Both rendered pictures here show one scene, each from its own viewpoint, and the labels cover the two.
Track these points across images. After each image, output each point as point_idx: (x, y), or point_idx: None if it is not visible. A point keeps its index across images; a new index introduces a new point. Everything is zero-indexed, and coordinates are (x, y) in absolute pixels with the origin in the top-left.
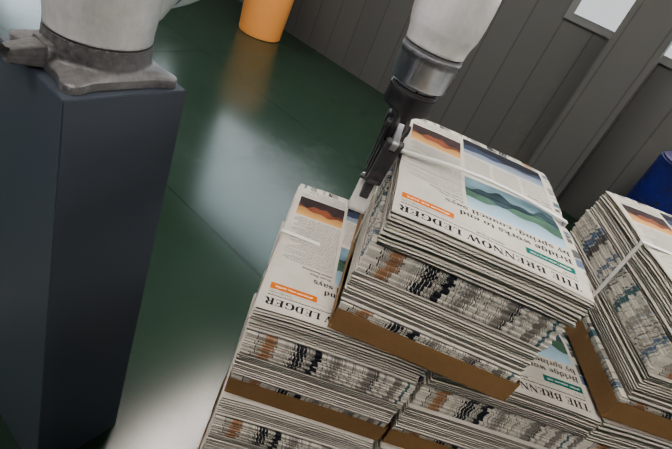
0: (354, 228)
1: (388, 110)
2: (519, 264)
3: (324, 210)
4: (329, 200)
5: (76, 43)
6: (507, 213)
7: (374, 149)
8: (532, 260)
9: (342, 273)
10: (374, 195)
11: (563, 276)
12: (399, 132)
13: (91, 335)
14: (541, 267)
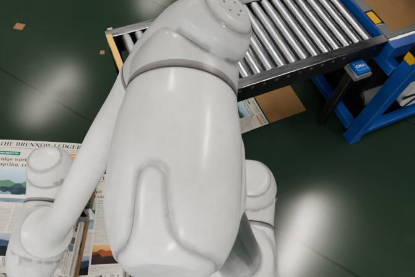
0: (84, 250)
1: (79, 220)
2: (29, 140)
3: (104, 256)
4: (101, 270)
5: None
6: (17, 179)
7: (85, 212)
8: (20, 147)
9: (92, 209)
10: (79, 223)
11: (6, 145)
12: None
13: None
14: (16, 145)
